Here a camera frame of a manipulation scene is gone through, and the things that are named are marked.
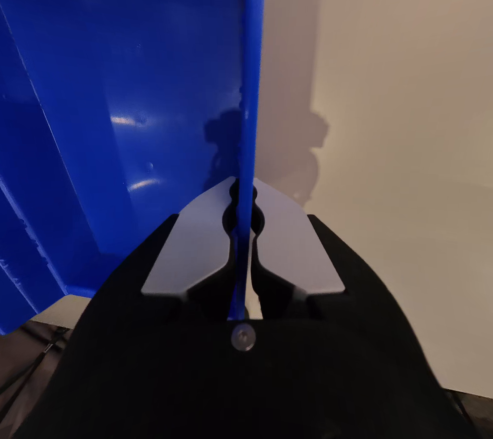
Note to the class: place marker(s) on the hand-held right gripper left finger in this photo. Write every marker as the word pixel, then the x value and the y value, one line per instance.
pixel 192 246

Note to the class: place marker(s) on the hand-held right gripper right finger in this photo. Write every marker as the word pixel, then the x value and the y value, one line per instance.
pixel 296 250

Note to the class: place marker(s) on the blue plastic bin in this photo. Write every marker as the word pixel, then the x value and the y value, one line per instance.
pixel 115 61

